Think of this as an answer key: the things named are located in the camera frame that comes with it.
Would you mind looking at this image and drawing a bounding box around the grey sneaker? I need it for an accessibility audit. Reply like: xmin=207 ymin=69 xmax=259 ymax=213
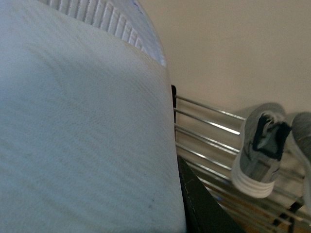
xmin=231 ymin=102 xmax=291 ymax=199
xmin=291 ymin=112 xmax=311 ymax=214

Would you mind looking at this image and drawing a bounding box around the black metal shoe rack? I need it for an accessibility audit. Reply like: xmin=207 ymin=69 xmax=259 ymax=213
xmin=172 ymin=87 xmax=311 ymax=233

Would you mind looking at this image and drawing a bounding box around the light blue slipper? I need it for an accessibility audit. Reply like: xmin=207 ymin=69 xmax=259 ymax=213
xmin=0 ymin=0 xmax=187 ymax=233

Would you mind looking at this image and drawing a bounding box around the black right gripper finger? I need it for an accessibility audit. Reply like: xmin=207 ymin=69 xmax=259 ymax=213
xmin=177 ymin=156 xmax=245 ymax=233

